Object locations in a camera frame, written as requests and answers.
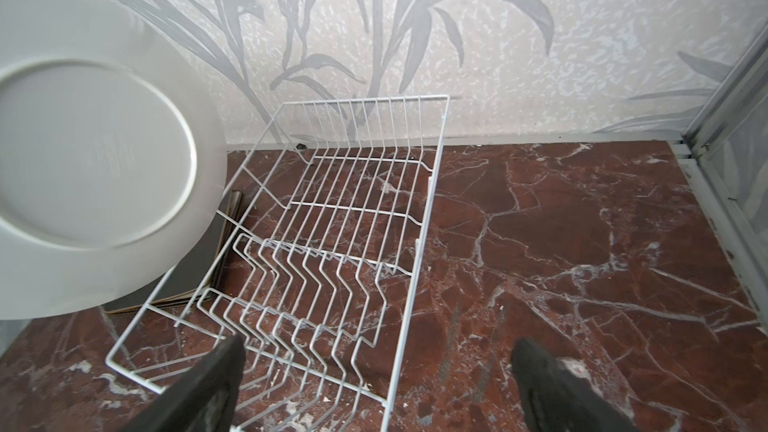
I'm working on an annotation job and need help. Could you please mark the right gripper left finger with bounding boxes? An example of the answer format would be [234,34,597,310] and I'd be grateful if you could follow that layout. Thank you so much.
[121,335,245,432]

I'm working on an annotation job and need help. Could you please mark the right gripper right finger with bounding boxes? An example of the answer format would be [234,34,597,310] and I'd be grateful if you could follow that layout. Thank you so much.
[511,338,637,432]

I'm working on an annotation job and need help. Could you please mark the white round plate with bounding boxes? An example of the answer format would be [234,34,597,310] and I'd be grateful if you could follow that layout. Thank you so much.
[1,0,227,320]

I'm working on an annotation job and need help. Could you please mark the white wire dish rack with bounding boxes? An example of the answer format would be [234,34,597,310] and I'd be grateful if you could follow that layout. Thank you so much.
[106,94,452,431]

